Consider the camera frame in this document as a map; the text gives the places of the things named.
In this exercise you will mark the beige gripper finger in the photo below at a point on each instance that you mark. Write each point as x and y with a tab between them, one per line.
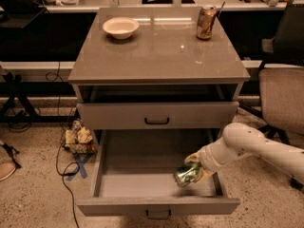
194	157
201	175

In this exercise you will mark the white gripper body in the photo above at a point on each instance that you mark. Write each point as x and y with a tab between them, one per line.
208	161

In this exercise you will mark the green soda can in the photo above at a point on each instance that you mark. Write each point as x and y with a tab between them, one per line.
187	174

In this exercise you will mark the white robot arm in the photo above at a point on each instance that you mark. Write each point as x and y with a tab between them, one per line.
238	141

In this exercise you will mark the open grey middle drawer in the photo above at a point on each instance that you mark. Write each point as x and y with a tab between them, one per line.
134	170

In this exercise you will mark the grey drawer cabinet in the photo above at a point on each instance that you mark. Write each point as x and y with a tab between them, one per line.
163	61

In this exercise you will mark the brown soda can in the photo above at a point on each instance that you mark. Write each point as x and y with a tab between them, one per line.
205	22

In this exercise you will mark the office chair with beige seat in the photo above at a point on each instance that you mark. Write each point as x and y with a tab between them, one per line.
281	76

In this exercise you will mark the blue tape cross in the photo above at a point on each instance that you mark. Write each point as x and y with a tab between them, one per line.
81	160

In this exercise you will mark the pile of snack bags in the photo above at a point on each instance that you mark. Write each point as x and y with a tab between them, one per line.
78	139

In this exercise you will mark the white bowl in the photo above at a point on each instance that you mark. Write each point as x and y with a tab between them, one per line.
120	27

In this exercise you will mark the black stand foot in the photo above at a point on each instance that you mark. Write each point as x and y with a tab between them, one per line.
11	151

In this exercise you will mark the black top drawer handle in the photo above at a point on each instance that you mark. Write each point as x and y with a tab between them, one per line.
156	122

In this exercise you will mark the black drawer handle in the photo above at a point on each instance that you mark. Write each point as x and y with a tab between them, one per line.
158	215
156	122

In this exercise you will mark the black middle drawer handle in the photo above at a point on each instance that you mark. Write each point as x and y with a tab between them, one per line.
158	215

